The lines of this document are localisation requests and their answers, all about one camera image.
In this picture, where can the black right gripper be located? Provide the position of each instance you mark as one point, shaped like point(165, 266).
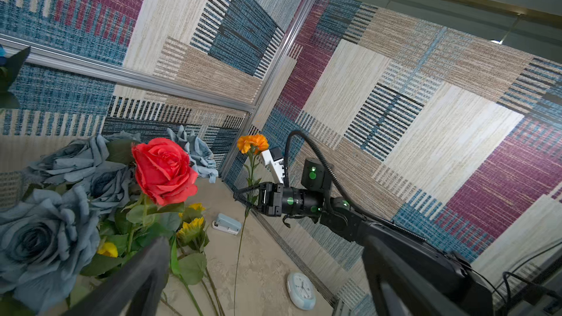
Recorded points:
point(267, 198)

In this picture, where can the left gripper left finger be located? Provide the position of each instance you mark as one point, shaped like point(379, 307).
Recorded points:
point(135, 289)

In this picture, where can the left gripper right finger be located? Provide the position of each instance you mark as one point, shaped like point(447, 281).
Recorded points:
point(399, 290)

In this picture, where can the large yellow sunflower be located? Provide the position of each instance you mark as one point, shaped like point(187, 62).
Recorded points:
point(197, 207)

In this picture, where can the orange marigold bunch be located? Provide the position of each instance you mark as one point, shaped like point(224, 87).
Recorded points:
point(252, 146)

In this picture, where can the yellow tulip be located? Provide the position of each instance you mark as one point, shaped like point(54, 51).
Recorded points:
point(108, 249)

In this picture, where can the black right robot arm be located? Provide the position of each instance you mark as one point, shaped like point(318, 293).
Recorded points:
point(449, 273)

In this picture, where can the red rose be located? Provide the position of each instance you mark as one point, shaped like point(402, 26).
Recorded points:
point(163, 172)

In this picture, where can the white round clock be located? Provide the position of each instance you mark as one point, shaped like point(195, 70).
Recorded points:
point(301, 291)

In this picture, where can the grey blue rose bunch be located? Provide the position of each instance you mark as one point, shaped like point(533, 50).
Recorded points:
point(79, 197)

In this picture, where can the right blue rose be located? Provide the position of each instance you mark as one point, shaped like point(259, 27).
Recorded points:
point(10, 68)

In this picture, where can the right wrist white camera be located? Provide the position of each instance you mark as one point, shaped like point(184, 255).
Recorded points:
point(273, 160)

